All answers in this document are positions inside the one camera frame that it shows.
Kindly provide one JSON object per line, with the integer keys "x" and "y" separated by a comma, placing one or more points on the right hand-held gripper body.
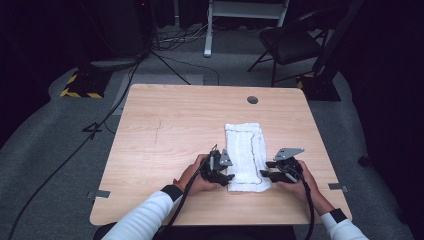
{"x": 290, "y": 170}

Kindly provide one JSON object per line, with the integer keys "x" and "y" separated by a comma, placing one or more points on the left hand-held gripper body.
{"x": 213, "y": 168}

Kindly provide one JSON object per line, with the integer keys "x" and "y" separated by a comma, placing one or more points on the white towel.
{"x": 245, "y": 146}

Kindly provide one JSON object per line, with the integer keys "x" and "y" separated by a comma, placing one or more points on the person's left hand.
{"x": 193, "y": 180}

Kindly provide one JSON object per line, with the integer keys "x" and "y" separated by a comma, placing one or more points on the person's right hand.
{"x": 305, "y": 190}

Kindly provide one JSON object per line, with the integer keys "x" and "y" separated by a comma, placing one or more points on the grey tape piece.
{"x": 338, "y": 187}
{"x": 100, "y": 193}

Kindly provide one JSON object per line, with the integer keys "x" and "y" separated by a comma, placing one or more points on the person's dark lap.
{"x": 233, "y": 233}

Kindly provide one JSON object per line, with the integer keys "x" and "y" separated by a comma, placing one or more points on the small black floor object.
{"x": 363, "y": 160}

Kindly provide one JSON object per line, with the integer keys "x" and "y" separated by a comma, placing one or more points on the black stand with slanted pole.
{"x": 323, "y": 86}

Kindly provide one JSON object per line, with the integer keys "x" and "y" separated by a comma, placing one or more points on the black folding chair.
{"x": 290, "y": 43}

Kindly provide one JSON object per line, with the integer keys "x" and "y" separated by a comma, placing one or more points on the black stand base hazard stripes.
{"x": 86, "y": 85}

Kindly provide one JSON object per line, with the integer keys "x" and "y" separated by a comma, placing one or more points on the black equipment case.
{"x": 123, "y": 26}

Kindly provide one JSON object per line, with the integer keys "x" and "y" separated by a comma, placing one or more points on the white desk frame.
{"x": 243, "y": 10}

